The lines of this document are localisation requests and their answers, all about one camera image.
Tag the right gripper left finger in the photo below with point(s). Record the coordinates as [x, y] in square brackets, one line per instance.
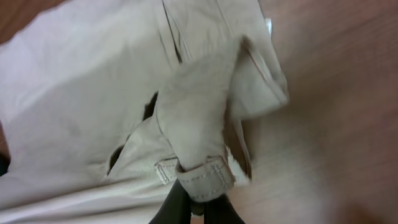
[176, 207]

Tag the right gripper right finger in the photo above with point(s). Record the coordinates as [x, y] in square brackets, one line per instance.
[221, 211]

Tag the beige khaki shorts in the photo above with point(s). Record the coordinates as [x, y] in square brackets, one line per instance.
[105, 104]

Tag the black garment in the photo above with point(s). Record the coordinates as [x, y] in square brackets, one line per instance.
[4, 164]

